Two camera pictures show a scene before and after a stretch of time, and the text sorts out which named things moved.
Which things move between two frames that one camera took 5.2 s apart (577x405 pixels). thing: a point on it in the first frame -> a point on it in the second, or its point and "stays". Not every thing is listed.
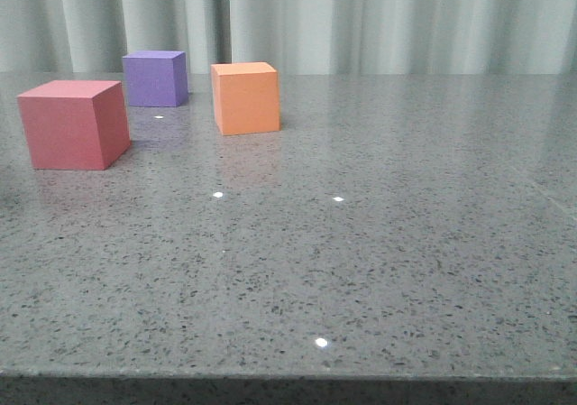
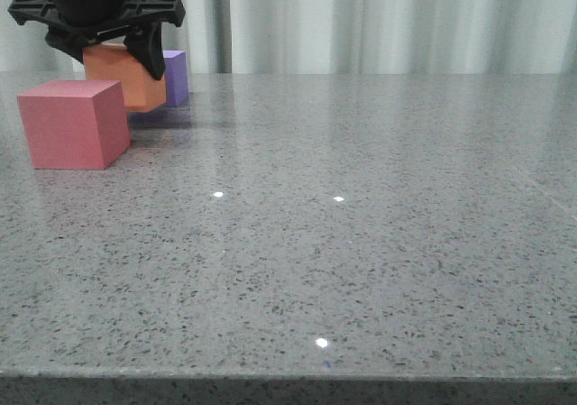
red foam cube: [75, 124] stays
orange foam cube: [246, 97] -> [116, 62]
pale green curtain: [306, 23] stays
